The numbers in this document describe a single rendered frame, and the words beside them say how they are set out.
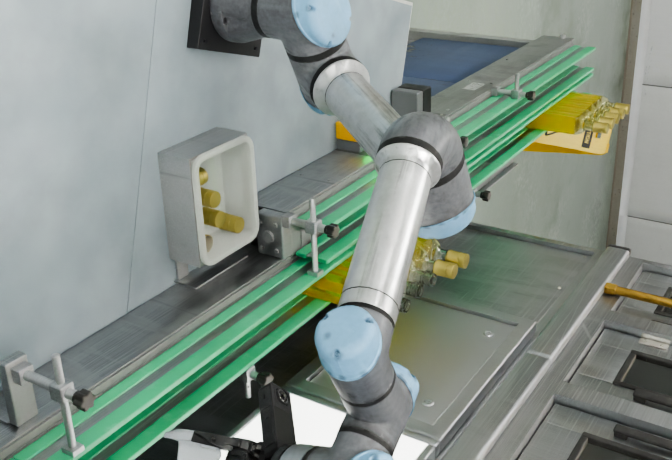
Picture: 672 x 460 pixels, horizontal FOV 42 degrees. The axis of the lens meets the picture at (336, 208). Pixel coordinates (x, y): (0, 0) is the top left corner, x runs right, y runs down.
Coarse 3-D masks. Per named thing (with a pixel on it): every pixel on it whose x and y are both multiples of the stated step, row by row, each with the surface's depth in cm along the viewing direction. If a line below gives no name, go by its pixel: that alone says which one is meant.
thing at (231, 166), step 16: (224, 144) 163; (240, 144) 170; (208, 160) 170; (224, 160) 173; (240, 160) 171; (192, 176) 157; (208, 176) 171; (224, 176) 175; (240, 176) 173; (224, 192) 176; (240, 192) 174; (256, 192) 174; (224, 208) 177; (240, 208) 176; (256, 208) 175; (256, 224) 176; (224, 240) 173; (240, 240) 173; (208, 256) 167; (224, 256) 169
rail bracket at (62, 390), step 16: (16, 352) 130; (0, 368) 127; (16, 368) 127; (32, 368) 128; (16, 384) 129; (32, 384) 131; (48, 384) 124; (64, 384) 123; (16, 400) 129; (32, 400) 132; (64, 400) 123; (80, 400) 120; (0, 416) 132; (16, 416) 130; (32, 416) 133; (64, 416) 125; (64, 448) 127; (80, 448) 127
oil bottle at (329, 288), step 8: (336, 272) 181; (344, 272) 181; (320, 280) 179; (328, 280) 178; (336, 280) 178; (344, 280) 177; (312, 288) 181; (320, 288) 180; (328, 288) 179; (336, 288) 178; (312, 296) 182; (320, 296) 181; (328, 296) 180; (336, 296) 179
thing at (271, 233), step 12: (264, 216) 178; (276, 216) 176; (264, 228) 179; (276, 228) 177; (264, 240) 179; (276, 240) 178; (288, 240) 179; (264, 252) 181; (276, 252) 179; (288, 252) 180
